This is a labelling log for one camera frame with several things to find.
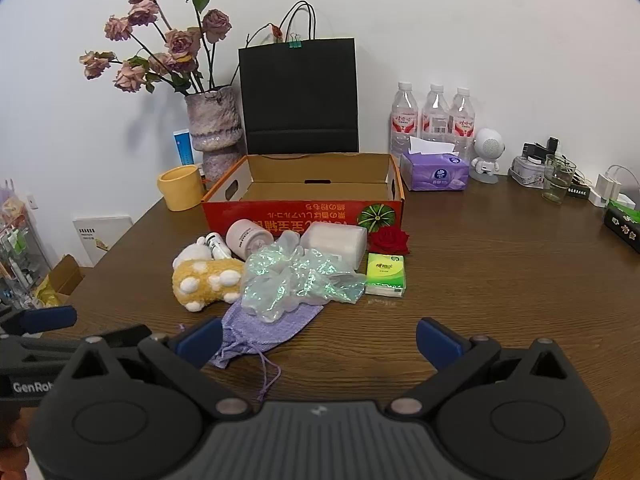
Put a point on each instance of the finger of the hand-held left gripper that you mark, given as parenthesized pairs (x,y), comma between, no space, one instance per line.
(50,317)

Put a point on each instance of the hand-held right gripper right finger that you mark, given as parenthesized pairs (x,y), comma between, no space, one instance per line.
(440,342)

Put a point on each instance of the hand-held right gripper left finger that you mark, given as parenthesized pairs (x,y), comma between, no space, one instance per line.
(200,342)

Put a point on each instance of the yellow white plush toy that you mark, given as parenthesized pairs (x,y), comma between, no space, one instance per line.
(205,275)

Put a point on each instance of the green tissue packet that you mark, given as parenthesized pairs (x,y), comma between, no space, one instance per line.
(385,270)

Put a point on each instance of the small white bottle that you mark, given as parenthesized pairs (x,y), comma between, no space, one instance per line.
(216,245)

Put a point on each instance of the iridescent plastic bag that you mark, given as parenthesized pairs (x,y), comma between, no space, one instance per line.
(295,280)

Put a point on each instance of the red rose flower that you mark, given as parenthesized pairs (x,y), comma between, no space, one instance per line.
(389,240)

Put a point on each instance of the red orange cardboard box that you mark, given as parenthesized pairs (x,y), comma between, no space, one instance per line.
(300,210)

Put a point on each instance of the open brown cardboard carton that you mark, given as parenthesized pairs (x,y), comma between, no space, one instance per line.
(62,272)

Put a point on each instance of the rack of small goods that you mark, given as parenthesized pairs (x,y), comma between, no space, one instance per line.
(20,255)

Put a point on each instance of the white flat box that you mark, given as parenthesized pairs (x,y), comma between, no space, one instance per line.
(100,240)

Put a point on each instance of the white cream jar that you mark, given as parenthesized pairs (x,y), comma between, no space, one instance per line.
(245,237)

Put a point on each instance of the white wrapped tissue pack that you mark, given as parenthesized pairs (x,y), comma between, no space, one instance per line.
(335,240)

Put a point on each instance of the yellow mug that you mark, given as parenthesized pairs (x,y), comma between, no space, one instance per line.
(180,190)

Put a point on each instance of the purple tissue pack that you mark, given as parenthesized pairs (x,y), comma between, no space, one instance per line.
(435,172)

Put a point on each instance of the blue and white tube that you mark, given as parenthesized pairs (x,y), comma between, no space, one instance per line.
(182,147)

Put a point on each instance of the clear drinking glass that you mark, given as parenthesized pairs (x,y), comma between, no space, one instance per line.
(557,180)

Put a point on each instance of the white robot figure speaker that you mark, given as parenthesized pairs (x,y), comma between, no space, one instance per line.
(489,147)

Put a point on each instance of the small black printed box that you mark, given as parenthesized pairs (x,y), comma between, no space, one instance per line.
(580,193)

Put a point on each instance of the black charger plugs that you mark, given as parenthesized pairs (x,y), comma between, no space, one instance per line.
(532,151)

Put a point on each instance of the dark green box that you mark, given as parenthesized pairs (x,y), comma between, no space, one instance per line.
(622,225)

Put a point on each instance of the mottled purple ceramic vase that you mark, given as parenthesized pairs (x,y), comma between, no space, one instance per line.
(212,120)

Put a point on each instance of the clear water bottle red label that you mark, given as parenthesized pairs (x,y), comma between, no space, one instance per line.
(435,115)
(404,120)
(462,120)

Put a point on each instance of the white power adapter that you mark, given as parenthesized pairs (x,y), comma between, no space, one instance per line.
(602,187)

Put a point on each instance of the black paper bag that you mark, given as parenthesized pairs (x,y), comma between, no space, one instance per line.
(300,95)

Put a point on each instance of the dried pink rose bouquet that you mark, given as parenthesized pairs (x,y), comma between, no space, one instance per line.
(177,42)

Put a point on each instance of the green binder clip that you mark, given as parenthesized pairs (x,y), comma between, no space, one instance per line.
(296,44)

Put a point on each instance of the dry twig with orange bud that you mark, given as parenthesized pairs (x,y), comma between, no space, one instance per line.
(274,30)

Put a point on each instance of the white wall socket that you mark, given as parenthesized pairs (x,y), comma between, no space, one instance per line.
(33,201)

